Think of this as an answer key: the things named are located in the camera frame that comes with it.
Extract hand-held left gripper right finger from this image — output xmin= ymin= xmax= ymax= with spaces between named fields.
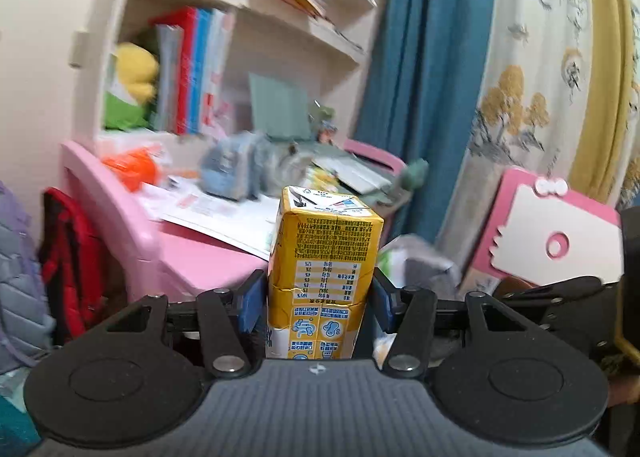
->
xmin=372 ymin=268 xmax=556 ymax=381

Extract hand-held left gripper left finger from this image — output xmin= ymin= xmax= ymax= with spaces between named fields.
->
xmin=92 ymin=268 xmax=268 ymax=381

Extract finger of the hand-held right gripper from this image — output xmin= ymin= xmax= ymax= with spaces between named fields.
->
xmin=500 ymin=275 xmax=621 ymax=306

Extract yellow drink carton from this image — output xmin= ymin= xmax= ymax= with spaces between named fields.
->
xmin=264 ymin=185 xmax=385 ymax=362

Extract crumpled white plastic bag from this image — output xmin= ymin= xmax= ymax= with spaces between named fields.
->
xmin=377 ymin=234 xmax=462 ymax=299

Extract pink white toy board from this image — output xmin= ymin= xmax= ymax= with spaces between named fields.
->
xmin=460 ymin=166 xmax=624 ymax=296

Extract pink desk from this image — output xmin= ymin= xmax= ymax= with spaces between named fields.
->
xmin=60 ymin=139 xmax=409 ymax=309

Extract white printed papers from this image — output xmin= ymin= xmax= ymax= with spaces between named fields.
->
xmin=139 ymin=177 xmax=282 ymax=261

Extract green toy figure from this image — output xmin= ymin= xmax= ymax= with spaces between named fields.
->
xmin=370 ymin=159 xmax=431 ymax=208

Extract light blue pencil case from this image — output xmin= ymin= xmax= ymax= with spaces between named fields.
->
xmin=200 ymin=132 xmax=274 ymax=200

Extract grey pouch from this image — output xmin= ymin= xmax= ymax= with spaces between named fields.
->
xmin=270 ymin=139 xmax=322 ymax=188

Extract orange plastic toy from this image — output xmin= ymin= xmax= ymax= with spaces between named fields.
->
xmin=102 ymin=147 xmax=167 ymax=194

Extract red black backpack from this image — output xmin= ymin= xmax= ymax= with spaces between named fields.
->
xmin=39 ymin=187 xmax=109 ymax=344

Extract pale green sheet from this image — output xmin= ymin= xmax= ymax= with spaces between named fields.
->
xmin=248 ymin=72 xmax=312 ymax=140

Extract tree print curtain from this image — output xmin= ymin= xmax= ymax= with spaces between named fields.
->
xmin=435 ymin=0 xmax=640 ymax=269

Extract purple grey backpack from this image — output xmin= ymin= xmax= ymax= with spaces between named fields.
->
xmin=0 ymin=179 xmax=57 ymax=369

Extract row of upright books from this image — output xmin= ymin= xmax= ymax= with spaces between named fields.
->
xmin=150 ymin=7 xmax=237 ymax=138

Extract blue curtain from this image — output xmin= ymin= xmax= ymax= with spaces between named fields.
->
xmin=357 ymin=0 xmax=502 ymax=244

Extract yellow hoop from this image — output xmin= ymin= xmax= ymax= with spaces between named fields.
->
xmin=567 ymin=0 xmax=640 ymax=208

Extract yellow plush toy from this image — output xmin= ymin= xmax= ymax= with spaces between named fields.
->
xmin=114 ymin=42 xmax=161 ymax=104

